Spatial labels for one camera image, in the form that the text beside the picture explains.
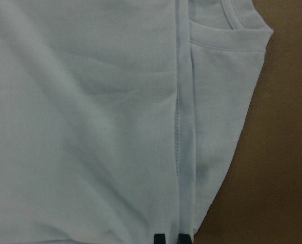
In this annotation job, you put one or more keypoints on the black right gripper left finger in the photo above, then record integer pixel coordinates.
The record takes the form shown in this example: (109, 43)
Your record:
(160, 238)

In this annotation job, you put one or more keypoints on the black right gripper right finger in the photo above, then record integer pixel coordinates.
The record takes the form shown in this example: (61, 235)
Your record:
(184, 239)

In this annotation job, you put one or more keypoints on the light blue t-shirt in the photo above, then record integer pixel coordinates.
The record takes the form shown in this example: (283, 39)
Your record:
(119, 119)

